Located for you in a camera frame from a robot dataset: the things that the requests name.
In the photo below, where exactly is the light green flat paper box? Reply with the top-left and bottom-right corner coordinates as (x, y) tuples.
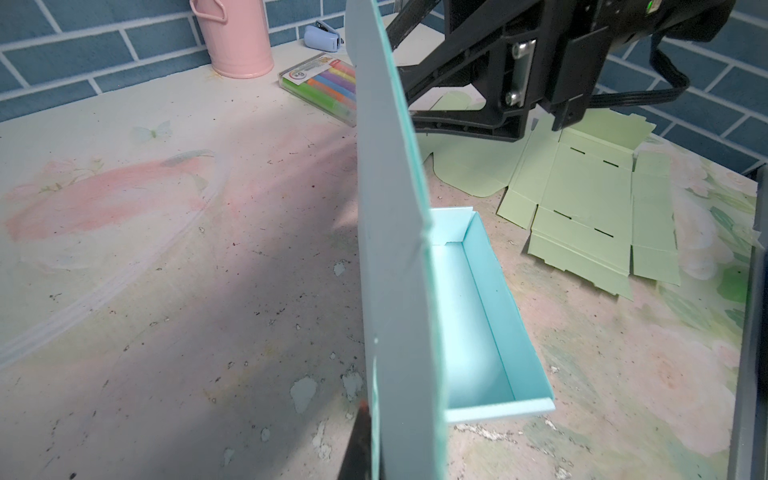
(417, 109), (680, 298)

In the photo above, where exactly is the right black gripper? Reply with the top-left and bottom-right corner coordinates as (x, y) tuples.
(398, 1), (734, 142)

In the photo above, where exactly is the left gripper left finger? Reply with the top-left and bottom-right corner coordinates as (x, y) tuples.
(337, 401), (373, 480)

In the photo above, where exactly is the light blue paper box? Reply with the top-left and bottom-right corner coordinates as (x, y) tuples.
(346, 1), (554, 479)

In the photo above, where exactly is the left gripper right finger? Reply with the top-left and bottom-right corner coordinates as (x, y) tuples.
(727, 166), (767, 479)

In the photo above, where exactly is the pink pencil cup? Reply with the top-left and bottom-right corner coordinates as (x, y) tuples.
(189, 0), (274, 79)

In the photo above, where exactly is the pack of coloured markers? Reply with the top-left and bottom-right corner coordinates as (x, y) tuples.
(278, 54), (357, 127)

